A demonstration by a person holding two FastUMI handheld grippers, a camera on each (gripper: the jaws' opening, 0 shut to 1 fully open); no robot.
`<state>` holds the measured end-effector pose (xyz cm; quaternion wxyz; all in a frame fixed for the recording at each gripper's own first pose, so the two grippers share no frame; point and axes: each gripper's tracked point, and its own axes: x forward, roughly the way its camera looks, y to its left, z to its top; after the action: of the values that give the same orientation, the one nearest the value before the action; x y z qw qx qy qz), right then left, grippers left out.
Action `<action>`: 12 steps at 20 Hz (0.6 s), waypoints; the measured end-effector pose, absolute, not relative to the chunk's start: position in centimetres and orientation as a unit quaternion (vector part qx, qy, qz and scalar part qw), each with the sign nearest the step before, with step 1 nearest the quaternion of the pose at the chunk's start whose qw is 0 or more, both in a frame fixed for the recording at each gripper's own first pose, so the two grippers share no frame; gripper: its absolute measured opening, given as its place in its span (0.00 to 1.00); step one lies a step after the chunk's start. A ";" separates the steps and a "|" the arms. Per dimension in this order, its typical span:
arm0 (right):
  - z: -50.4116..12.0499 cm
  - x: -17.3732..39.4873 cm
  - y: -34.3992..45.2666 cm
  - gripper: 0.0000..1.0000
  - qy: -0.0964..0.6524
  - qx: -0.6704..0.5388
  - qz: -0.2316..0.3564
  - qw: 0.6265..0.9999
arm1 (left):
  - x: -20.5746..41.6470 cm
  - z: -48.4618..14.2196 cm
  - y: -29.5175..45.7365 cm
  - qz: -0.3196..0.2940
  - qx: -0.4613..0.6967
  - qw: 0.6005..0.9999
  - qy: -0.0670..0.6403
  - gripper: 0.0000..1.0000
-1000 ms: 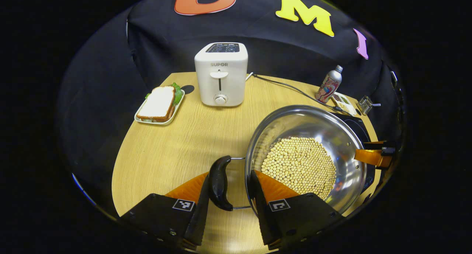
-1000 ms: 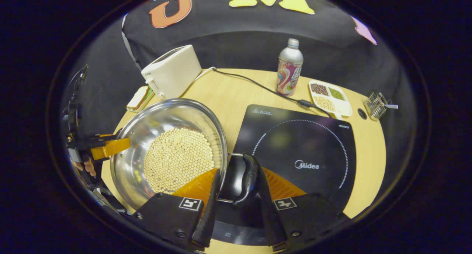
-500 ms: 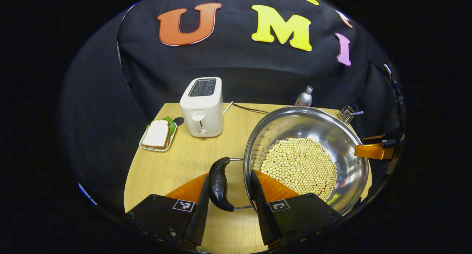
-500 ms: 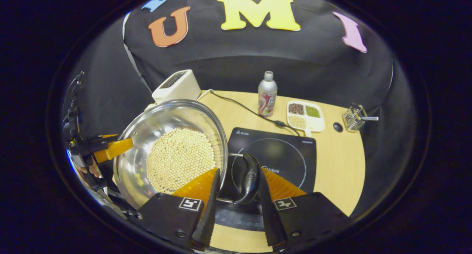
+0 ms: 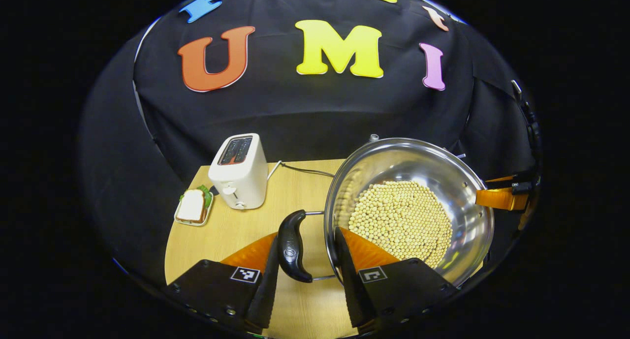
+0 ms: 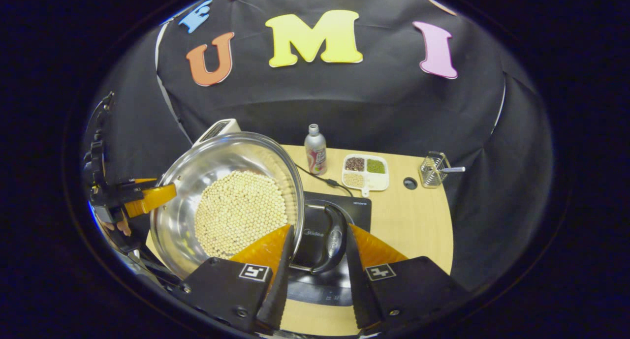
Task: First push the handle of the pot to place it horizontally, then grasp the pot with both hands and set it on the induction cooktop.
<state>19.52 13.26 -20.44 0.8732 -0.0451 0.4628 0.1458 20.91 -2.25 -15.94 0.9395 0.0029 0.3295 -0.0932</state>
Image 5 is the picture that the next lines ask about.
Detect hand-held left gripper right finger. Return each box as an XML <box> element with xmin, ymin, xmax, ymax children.
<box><xmin>335</xmin><ymin>226</ymin><xmax>461</xmax><ymax>335</ymax></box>

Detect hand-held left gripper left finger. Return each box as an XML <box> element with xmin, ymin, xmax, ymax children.
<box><xmin>165</xmin><ymin>231</ymin><xmax>281</xmax><ymax>335</ymax></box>

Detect steel pot with black handle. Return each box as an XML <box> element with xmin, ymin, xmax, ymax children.
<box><xmin>277</xmin><ymin>137</ymin><xmax>495</xmax><ymax>288</ymax></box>

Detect soybeans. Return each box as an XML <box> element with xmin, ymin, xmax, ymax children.
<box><xmin>348</xmin><ymin>180</ymin><xmax>453</xmax><ymax>269</ymax></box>

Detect white rectangular plate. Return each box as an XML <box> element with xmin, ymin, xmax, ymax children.
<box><xmin>174</xmin><ymin>185</ymin><xmax>215</xmax><ymax>227</ymax></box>

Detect white toaster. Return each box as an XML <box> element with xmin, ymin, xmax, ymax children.
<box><xmin>208</xmin><ymin>133</ymin><xmax>269</xmax><ymax>211</ymax></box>

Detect sandwich with lettuce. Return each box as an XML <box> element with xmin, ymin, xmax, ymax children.
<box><xmin>176</xmin><ymin>185</ymin><xmax>213</xmax><ymax>223</ymax></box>

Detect black backdrop cloth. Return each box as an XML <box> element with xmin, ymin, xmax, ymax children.
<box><xmin>79</xmin><ymin>0</ymin><xmax>542</xmax><ymax>285</ymax></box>

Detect black power cable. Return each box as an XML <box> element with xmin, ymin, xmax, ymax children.
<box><xmin>281</xmin><ymin>163</ymin><xmax>336</xmax><ymax>178</ymax></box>

